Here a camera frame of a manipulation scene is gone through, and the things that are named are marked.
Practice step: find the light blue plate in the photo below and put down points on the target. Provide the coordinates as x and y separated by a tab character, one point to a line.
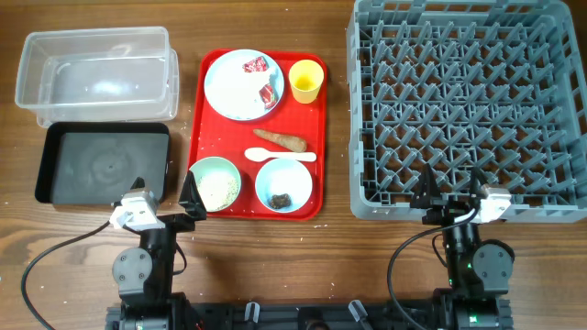
233	60

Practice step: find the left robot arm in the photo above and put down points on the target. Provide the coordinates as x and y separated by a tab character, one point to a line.
144	273

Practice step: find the red wrapper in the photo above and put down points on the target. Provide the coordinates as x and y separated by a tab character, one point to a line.
258	64
268	96

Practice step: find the grey dishwasher rack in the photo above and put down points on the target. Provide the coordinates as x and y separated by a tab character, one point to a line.
497	86

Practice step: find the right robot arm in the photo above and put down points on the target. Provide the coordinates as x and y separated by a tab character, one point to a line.
479	270

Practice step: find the light blue bowl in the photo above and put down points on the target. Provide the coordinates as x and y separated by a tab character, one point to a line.
280	176

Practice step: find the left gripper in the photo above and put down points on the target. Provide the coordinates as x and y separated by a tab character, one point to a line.
193	210

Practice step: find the green bowl with rice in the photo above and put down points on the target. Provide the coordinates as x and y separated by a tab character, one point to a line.
215	164

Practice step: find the white rice pile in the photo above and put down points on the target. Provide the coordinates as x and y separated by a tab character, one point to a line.
218	190

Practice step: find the black food waste tray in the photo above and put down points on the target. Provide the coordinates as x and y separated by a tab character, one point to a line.
96	163

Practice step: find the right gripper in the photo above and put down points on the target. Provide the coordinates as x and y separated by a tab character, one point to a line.
445	211

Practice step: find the yellow plastic cup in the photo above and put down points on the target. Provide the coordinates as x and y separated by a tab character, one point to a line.
306	78

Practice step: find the clear plastic waste bin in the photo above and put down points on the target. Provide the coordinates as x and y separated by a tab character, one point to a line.
99	75

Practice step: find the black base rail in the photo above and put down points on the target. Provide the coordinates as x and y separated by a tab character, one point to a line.
352	315

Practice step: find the brown carrot piece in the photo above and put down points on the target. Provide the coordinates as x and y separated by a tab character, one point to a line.
292	143

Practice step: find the dark brown food lump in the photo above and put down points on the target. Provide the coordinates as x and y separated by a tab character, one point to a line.
280	201

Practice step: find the white plastic spoon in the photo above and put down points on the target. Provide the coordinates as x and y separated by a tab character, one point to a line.
262	154

